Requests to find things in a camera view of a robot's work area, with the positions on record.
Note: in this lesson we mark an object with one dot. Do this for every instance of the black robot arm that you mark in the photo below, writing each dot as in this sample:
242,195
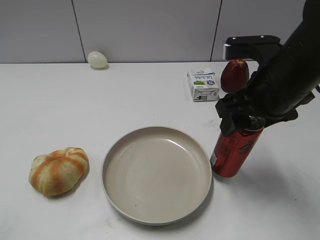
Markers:
306,35

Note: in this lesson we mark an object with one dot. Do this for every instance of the beige round plate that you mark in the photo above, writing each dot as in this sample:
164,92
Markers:
156,175

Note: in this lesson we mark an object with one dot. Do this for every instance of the red cola can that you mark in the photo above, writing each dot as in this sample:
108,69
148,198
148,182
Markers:
230,152

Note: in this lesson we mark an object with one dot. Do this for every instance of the small white milk carton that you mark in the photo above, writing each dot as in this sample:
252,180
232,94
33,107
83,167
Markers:
202,85

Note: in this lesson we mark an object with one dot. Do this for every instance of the dark red wax apple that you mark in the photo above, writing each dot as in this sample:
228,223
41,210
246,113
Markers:
235,76

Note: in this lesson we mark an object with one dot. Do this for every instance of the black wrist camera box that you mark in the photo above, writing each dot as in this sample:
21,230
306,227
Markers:
257,47

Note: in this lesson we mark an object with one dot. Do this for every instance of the pale white egg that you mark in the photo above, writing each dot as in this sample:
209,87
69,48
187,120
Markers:
97,60

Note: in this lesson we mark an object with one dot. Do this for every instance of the orange striped bread bun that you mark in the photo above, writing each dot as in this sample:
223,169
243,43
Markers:
59,171

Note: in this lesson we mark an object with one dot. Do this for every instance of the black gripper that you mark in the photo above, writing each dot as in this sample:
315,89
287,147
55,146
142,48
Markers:
278,88

